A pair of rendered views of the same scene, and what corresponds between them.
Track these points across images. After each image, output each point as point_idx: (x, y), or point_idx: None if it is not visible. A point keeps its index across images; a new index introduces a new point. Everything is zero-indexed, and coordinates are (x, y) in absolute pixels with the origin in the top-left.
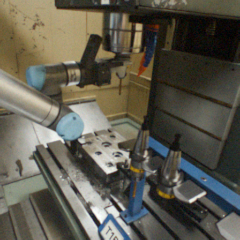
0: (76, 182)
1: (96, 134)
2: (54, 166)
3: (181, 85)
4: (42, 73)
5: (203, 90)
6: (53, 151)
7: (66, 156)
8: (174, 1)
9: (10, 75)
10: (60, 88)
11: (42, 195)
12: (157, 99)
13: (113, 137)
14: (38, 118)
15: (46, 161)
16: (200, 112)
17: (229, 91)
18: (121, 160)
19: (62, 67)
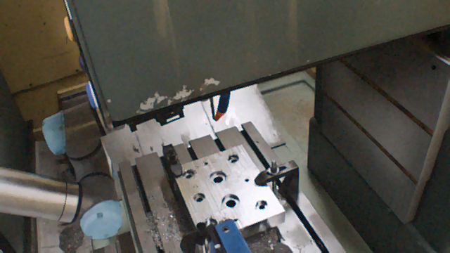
0: (166, 242)
1: (218, 138)
2: (139, 207)
3: (358, 67)
4: (59, 132)
5: (390, 89)
6: (141, 178)
7: (159, 188)
8: (187, 91)
9: (1, 174)
10: (94, 143)
11: (131, 240)
12: (325, 79)
13: (235, 159)
14: (50, 218)
15: (129, 197)
16: (387, 124)
17: (428, 105)
18: (233, 216)
19: (91, 114)
